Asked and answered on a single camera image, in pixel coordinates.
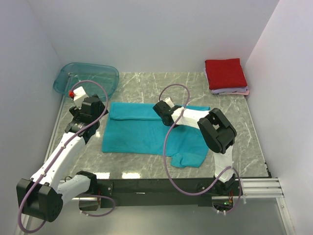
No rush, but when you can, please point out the teal t-shirt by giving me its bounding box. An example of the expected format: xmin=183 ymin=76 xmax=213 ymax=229
xmin=102 ymin=102 xmax=208 ymax=168

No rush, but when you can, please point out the teal transparent plastic basin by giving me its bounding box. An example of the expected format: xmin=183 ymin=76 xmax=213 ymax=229
xmin=53 ymin=63 xmax=119 ymax=101

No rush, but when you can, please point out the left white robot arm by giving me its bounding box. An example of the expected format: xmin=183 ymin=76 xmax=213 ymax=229
xmin=16 ymin=95 xmax=108 ymax=222

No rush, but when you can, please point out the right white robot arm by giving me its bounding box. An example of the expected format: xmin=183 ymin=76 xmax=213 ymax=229
xmin=153 ymin=98 xmax=239 ymax=195

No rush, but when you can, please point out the folded lavender t-shirt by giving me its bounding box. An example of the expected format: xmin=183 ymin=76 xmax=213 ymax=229
xmin=204 ymin=69 xmax=248 ymax=94

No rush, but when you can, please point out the folded red t-shirt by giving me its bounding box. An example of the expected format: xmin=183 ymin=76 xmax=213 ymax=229
xmin=205 ymin=58 xmax=247 ymax=90

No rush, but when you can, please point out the folded pink t-shirt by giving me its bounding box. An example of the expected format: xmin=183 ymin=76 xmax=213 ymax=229
xmin=219 ymin=90 xmax=249 ymax=96

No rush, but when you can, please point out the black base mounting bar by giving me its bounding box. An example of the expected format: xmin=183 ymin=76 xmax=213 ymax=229
xmin=96 ymin=178 xmax=218 ymax=209

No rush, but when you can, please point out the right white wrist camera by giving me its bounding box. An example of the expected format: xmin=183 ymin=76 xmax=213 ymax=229
xmin=163 ymin=97 xmax=174 ymax=108

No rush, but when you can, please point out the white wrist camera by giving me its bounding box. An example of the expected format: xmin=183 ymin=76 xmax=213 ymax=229
xmin=68 ymin=86 xmax=88 ymax=107
xmin=163 ymin=97 xmax=174 ymax=108

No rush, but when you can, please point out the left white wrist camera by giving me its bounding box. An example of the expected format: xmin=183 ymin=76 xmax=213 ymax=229
xmin=68 ymin=86 xmax=88 ymax=107

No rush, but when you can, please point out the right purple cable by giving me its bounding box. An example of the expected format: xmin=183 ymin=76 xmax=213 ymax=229
xmin=158 ymin=84 xmax=243 ymax=215

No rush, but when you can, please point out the aluminium rail frame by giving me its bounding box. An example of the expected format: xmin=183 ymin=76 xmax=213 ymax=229
xmin=18 ymin=178 xmax=284 ymax=234

